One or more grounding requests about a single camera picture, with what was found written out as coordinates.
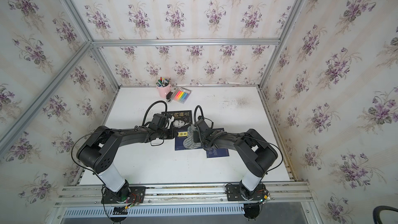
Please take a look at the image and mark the pens in cup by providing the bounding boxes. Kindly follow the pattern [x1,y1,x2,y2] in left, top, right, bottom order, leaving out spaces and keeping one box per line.
[156,77,170,88]

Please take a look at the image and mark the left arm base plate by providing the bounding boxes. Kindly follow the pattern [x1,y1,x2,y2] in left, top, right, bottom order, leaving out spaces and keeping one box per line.
[101,186,147,204]

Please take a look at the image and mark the colourful sticky notes pack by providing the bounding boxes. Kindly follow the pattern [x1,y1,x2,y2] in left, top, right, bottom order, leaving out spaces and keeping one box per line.
[171,87,192,104]

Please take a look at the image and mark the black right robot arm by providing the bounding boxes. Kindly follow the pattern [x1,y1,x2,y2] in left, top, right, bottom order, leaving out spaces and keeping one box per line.
[193,105,283,200]

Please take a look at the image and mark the pink pen cup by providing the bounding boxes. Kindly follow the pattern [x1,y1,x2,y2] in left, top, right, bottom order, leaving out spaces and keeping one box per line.
[157,84,172,99]

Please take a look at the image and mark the black portrait book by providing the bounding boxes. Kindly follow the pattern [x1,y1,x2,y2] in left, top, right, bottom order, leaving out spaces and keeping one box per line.
[161,110,192,131]

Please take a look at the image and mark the grey striped cleaning cloth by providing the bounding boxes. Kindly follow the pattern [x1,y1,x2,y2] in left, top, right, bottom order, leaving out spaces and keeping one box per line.
[183,124,202,149]

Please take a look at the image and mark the blue book yellow label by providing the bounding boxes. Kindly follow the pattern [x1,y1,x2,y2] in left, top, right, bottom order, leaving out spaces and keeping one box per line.
[206,142,230,159]
[174,131,192,151]

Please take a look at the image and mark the white slotted cable duct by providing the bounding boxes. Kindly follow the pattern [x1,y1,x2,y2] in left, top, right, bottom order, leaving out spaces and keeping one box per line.
[63,203,244,218]

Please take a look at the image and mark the aluminium mounting rail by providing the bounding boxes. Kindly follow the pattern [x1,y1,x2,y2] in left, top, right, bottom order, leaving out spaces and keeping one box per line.
[55,181,314,207]

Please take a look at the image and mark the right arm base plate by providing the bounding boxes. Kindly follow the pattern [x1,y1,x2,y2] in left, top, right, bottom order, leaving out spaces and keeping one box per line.
[224,183,271,202]

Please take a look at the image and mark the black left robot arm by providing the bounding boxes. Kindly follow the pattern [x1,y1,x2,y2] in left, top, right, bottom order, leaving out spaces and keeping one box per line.
[71,101,174,203]

